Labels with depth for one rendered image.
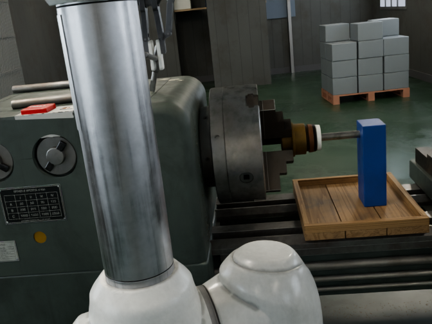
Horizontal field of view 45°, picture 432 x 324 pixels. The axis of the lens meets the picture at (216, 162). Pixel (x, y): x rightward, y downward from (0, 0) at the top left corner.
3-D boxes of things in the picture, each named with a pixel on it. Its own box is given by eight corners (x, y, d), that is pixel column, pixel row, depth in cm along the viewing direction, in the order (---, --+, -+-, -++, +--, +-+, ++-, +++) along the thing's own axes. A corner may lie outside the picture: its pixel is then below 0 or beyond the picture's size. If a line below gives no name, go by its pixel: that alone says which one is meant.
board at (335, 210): (305, 241, 129) (304, 226, 128) (292, 191, 163) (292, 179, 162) (429, 233, 126) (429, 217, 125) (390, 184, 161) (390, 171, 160)
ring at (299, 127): (280, 128, 135) (316, 125, 134) (278, 119, 143) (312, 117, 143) (283, 162, 137) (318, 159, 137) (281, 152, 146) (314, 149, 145)
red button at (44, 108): (21, 119, 116) (19, 110, 116) (32, 113, 122) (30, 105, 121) (47, 116, 116) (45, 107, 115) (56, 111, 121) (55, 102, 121)
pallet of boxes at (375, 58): (391, 89, 787) (390, 17, 757) (409, 96, 716) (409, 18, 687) (321, 96, 787) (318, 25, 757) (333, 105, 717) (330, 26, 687)
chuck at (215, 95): (216, 213, 127) (204, 83, 125) (224, 195, 159) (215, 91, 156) (230, 211, 127) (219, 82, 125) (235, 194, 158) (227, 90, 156)
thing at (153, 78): (148, 89, 131) (155, 44, 127) (156, 90, 131) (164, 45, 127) (146, 90, 129) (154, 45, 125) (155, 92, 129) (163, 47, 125)
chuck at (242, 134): (230, 211, 127) (219, 82, 125) (235, 194, 158) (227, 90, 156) (267, 209, 126) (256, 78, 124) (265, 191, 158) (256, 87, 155)
